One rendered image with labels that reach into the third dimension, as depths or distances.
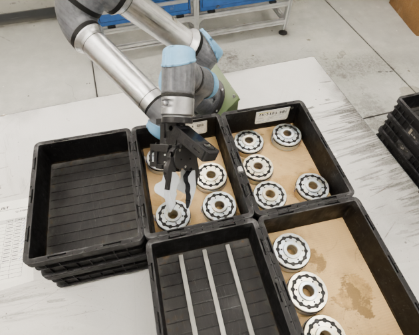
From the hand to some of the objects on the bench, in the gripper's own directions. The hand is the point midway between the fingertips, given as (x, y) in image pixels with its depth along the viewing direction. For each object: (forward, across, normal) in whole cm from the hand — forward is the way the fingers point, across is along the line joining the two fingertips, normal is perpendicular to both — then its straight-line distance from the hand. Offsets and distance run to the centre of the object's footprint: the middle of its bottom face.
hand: (181, 205), depth 74 cm
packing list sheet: (+22, +15, -68) cm, 73 cm away
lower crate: (+14, -10, -45) cm, 48 cm away
